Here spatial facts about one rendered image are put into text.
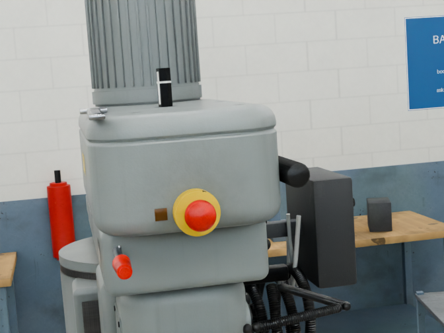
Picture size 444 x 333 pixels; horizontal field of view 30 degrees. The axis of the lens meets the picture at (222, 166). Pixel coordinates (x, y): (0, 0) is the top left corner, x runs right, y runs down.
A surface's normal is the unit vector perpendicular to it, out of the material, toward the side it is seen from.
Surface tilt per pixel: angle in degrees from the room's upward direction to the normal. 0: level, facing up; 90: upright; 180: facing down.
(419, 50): 90
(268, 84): 90
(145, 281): 90
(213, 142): 90
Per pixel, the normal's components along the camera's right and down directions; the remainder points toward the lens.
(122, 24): -0.24, 0.13
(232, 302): 0.63, 0.04
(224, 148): 0.20, 0.10
